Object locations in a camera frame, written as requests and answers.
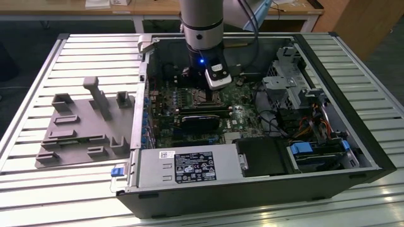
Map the yellow wire bundle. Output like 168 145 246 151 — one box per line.
296 117 315 139

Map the silver chipset heatsink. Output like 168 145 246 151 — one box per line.
224 132 243 143

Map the green motherboard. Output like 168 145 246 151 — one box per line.
147 70 272 149

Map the blue disk carrier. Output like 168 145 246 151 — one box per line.
287 139 348 173

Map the green RAM stick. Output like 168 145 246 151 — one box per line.
56 139 91 145

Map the grey power supply unit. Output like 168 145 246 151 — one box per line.
134 144 246 190

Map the black plastic bay cover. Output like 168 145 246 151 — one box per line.
232 138 296 178

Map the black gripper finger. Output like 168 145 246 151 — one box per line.
182 67 219 104

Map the grey plastic parts rack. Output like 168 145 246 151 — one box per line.
34 76 138 169

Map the wooden desk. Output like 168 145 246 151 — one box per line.
0 0 326 21

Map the silver metal drive cage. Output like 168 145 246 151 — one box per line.
262 46 320 111

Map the wooden cabinet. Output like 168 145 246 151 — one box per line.
315 0 404 61

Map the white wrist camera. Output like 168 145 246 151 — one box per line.
204 61 234 91

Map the CPU socket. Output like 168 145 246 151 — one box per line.
190 86 224 108

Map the black open PC case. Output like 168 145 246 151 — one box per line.
115 32 398 219

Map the black graphics card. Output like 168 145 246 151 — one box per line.
175 114 222 131

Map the orange flat cable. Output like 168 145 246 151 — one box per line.
320 117 334 140

